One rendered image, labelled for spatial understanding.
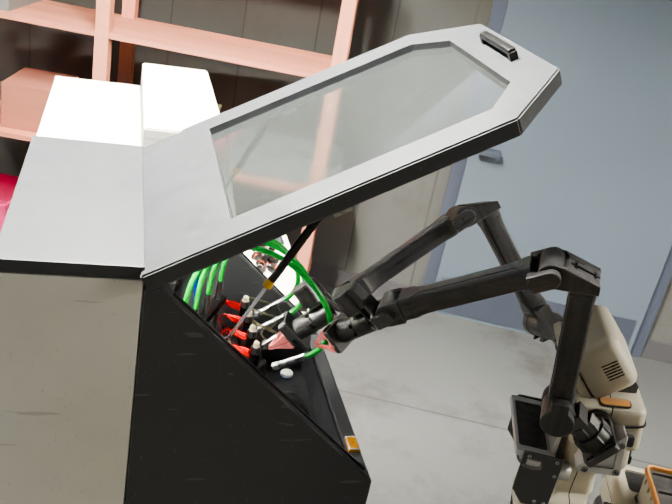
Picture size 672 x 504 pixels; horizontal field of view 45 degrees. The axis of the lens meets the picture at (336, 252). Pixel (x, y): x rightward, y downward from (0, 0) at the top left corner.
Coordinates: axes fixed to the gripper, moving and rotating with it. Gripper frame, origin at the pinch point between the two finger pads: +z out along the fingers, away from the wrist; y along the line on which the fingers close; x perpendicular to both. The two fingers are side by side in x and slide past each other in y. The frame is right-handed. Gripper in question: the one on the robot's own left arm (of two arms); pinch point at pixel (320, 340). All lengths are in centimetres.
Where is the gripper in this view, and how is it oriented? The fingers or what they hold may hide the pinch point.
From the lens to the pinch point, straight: 204.6
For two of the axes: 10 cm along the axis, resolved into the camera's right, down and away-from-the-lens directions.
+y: -5.1, 4.7, -7.2
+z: -6.5, 3.4, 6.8
